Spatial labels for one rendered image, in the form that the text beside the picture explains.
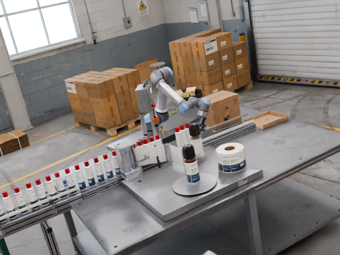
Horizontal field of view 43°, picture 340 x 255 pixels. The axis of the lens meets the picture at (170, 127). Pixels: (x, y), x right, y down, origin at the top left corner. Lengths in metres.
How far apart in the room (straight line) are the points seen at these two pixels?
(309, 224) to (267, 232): 0.34
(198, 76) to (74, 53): 2.88
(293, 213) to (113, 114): 3.90
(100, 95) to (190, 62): 1.68
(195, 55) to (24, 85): 3.38
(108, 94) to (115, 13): 3.12
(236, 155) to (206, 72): 4.25
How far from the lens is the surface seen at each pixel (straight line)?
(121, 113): 6.96
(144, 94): 3.29
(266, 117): 4.12
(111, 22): 9.46
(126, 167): 3.18
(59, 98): 8.91
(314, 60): 7.64
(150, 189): 3.02
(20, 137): 7.50
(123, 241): 2.64
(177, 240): 3.62
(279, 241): 3.46
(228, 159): 2.99
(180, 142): 3.49
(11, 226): 3.19
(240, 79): 7.80
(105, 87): 6.75
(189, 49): 7.28
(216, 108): 3.86
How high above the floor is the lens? 2.25
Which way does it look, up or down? 19 degrees down
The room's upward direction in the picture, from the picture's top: 11 degrees counter-clockwise
